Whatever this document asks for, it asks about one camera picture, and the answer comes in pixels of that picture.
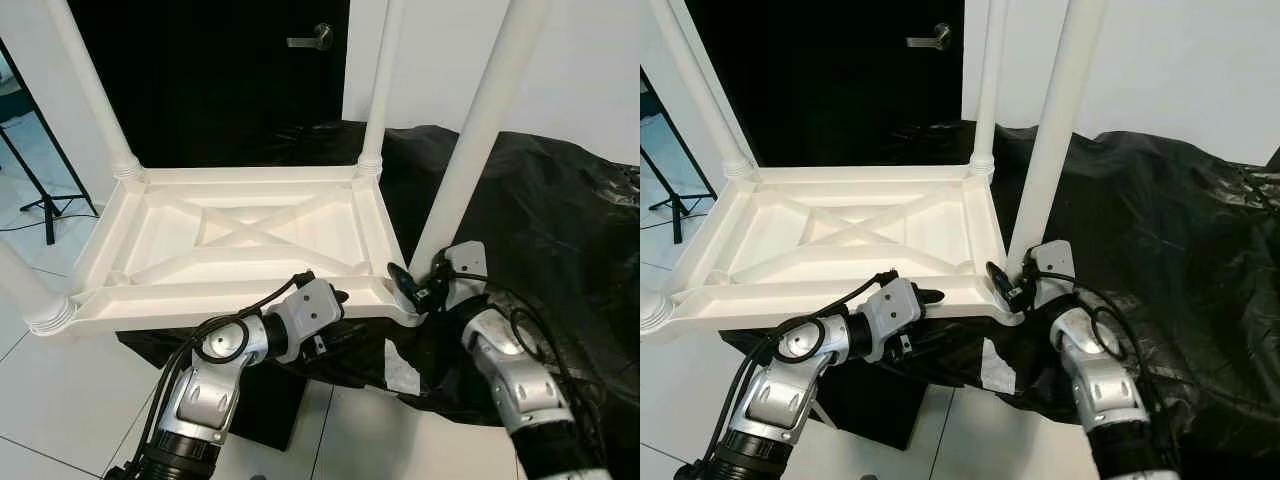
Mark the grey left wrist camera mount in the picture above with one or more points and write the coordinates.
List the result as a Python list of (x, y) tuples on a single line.
[(310, 310), (890, 305)]

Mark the black plastic table cover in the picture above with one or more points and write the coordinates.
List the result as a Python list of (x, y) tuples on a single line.
[(560, 230), (1170, 250)]

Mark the glass panel black frame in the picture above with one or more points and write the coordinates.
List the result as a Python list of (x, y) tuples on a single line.
[(660, 160), (25, 150)]

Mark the black slanted bar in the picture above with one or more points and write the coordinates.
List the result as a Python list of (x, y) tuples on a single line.
[(1274, 157)]

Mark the black tripod stand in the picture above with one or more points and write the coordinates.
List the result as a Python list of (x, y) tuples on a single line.
[(49, 225), (678, 228)]

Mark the black door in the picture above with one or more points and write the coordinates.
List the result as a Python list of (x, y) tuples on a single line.
[(840, 80), (220, 80)]

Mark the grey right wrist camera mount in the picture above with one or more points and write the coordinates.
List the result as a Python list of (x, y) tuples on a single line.
[(465, 265), (1050, 265)]

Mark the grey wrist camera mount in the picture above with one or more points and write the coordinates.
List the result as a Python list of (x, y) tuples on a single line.
[(1050, 265), (465, 265), (890, 305), (310, 310)]

